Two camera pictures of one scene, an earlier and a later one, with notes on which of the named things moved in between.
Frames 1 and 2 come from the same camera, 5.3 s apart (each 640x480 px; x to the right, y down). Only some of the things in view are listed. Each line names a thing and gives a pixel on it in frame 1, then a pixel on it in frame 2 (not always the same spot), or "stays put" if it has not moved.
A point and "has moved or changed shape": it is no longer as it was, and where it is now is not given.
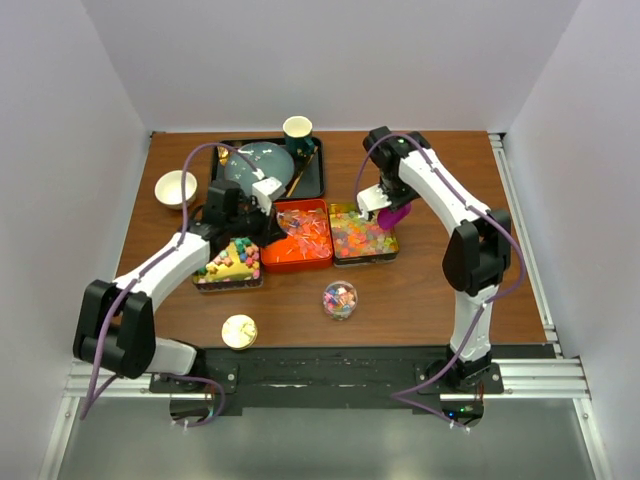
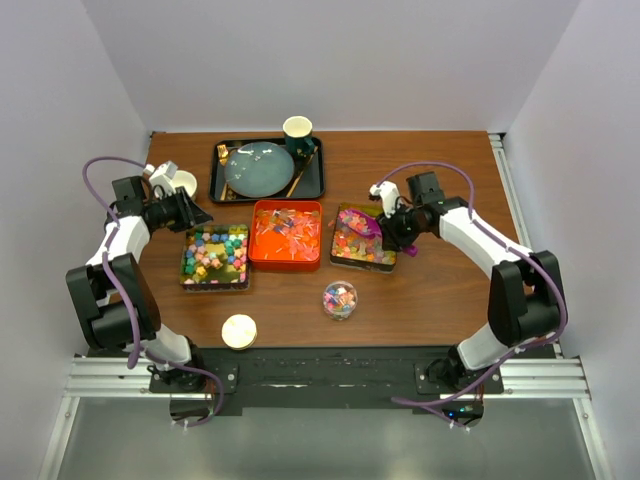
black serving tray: [308, 179] stays put
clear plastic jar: [340, 300] stays put
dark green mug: [297, 131] stays put
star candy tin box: [235, 267] has moved or changed shape
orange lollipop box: [309, 244] has moved or changed shape
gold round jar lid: [239, 332] stays put
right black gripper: [398, 202] to [391, 239]
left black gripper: [270, 231] to [189, 214]
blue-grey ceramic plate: [272, 159] stays put
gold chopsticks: [301, 173] stays put
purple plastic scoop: [389, 219] has moved or changed shape
